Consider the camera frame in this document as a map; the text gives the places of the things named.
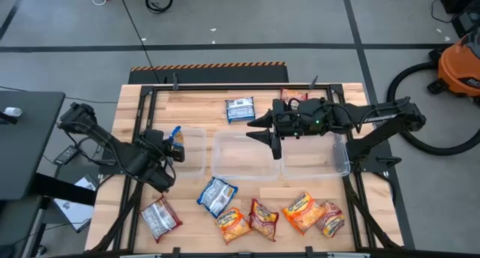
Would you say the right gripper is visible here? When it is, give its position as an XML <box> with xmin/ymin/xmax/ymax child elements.
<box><xmin>246</xmin><ymin>97</ymin><xmax>315</xmax><ymax>161</ymax></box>

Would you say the blue Maruchan ramen pack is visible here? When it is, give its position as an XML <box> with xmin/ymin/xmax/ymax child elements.
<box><xmin>168</xmin><ymin>125</ymin><xmax>185</xmax><ymax>147</ymax></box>
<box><xmin>225</xmin><ymin>96</ymin><xmax>257</xmax><ymax>124</ymax></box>
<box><xmin>196</xmin><ymin>176</ymin><xmax>239</xmax><ymax>219</ymax></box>

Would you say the red Maruchan beef ramen pack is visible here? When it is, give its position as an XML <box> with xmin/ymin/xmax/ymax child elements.
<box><xmin>139</xmin><ymin>193</ymin><xmax>184</xmax><ymax>244</ymax></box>
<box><xmin>247</xmin><ymin>198</ymin><xmax>281</xmax><ymax>242</ymax></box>
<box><xmin>316</xmin><ymin>200</ymin><xmax>346</xmax><ymax>239</ymax></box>
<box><xmin>280</xmin><ymin>88</ymin><xmax>309</xmax><ymax>110</ymax></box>

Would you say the orange Maruchan chicken ramen pack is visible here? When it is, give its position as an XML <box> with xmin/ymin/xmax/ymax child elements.
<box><xmin>282</xmin><ymin>191</ymin><xmax>327</xmax><ymax>236</ymax></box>
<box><xmin>214</xmin><ymin>207</ymin><xmax>254</xmax><ymax>245</ymax></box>

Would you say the clear plastic bin with label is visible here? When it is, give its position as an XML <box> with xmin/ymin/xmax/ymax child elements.
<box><xmin>211</xmin><ymin>130</ymin><xmax>281</xmax><ymax>181</ymax></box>

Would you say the black hazard-striped floor mat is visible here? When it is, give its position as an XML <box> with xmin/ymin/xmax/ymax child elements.
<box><xmin>127</xmin><ymin>61</ymin><xmax>290</xmax><ymax>85</ymax></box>

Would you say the black power adapter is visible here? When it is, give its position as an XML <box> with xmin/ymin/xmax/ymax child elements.
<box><xmin>53</xmin><ymin>145</ymin><xmax>80</xmax><ymax>167</ymax></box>

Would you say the grey flat device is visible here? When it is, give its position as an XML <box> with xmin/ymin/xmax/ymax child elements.
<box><xmin>52</xmin><ymin>196</ymin><xmax>94</xmax><ymax>233</ymax></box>

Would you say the black floor beam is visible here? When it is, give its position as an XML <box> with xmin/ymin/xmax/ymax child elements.
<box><xmin>28</xmin><ymin>172</ymin><xmax>98</xmax><ymax>207</ymax></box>

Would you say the black desk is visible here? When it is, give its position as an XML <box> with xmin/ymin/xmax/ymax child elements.
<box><xmin>0</xmin><ymin>90</ymin><xmax>66</xmax><ymax>203</ymax></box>

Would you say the small white bottle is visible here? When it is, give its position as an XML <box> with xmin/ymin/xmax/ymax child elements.
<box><xmin>2</xmin><ymin>106</ymin><xmax>23</xmax><ymax>119</ymax></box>

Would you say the orange shop vacuum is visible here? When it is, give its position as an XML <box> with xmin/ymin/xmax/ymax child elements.
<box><xmin>427</xmin><ymin>27</ymin><xmax>480</xmax><ymax>106</ymax></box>

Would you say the black case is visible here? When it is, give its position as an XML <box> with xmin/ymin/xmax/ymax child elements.
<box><xmin>451</xmin><ymin>10</ymin><xmax>480</xmax><ymax>40</ymax></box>

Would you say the black metal table frame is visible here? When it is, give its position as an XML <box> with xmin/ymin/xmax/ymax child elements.
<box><xmin>89</xmin><ymin>82</ymin><xmax>404</xmax><ymax>258</ymax></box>

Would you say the thin black floor cable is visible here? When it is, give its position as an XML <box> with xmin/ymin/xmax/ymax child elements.
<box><xmin>0</xmin><ymin>85</ymin><xmax>119</xmax><ymax>104</ymax></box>

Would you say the black vacuum hose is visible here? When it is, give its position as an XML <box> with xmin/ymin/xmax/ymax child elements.
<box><xmin>385</xmin><ymin>61</ymin><xmax>480</xmax><ymax>157</ymax></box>

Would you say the long black floor cable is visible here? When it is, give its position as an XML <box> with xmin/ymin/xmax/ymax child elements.
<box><xmin>117</xmin><ymin>0</ymin><xmax>164</xmax><ymax>84</ymax></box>

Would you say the coiled black cable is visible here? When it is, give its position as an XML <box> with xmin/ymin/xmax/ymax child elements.
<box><xmin>144</xmin><ymin>0</ymin><xmax>174</xmax><ymax>15</ymax></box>

